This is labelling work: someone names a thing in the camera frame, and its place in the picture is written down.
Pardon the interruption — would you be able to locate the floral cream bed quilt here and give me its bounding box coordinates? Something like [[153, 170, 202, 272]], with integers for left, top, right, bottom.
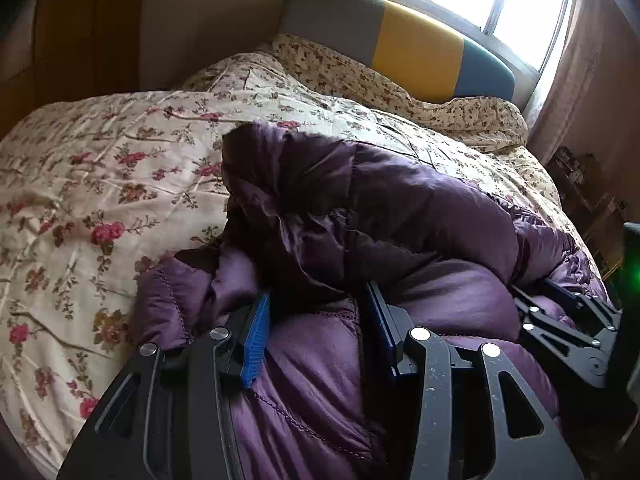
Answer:
[[1, 50, 578, 479]]

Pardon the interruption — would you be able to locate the floral pillow at headboard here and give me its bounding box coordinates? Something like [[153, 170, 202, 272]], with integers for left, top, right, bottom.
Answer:
[[257, 32, 528, 153]]

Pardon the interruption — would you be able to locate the bright window with frame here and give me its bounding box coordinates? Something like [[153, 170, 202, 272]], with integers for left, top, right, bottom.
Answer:
[[394, 0, 568, 79]]

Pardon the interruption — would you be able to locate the pink floral right curtain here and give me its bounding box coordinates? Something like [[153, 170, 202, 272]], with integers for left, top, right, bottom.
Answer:
[[523, 0, 639, 165]]

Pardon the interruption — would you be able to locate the grey yellow blue headboard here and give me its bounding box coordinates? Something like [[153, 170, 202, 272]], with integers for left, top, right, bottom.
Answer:
[[279, 0, 515, 102]]

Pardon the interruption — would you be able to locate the purple quilted down jacket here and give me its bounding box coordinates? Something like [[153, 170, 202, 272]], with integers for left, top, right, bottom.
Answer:
[[134, 124, 605, 479]]

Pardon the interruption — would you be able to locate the dark wooden wardrobe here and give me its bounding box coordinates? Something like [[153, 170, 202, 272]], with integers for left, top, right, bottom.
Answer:
[[1, 0, 142, 133]]

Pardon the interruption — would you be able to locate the cluttered wooden side table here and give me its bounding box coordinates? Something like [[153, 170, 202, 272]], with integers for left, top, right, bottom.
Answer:
[[546, 146, 626, 280]]

